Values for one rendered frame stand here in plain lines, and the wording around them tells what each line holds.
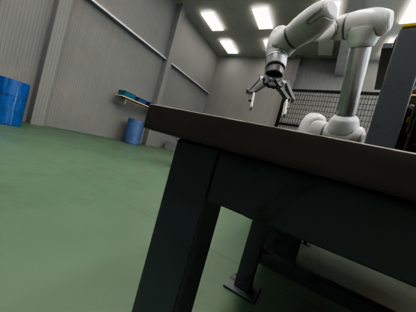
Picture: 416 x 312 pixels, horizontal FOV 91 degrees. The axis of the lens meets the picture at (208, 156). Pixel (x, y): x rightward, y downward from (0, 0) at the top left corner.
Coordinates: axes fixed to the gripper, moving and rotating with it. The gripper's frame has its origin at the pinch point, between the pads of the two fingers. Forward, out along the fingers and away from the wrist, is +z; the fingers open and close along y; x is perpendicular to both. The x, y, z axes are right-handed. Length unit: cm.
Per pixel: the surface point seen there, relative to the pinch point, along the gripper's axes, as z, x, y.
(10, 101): -78, -295, 453
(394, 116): 7.4, 22.6, -31.0
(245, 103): -615, -988, -61
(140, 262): 76, -40, 42
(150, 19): -634, -563, 407
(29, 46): -257, -361, 562
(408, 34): -15.9, 28.6, -30.0
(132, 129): -193, -647, 364
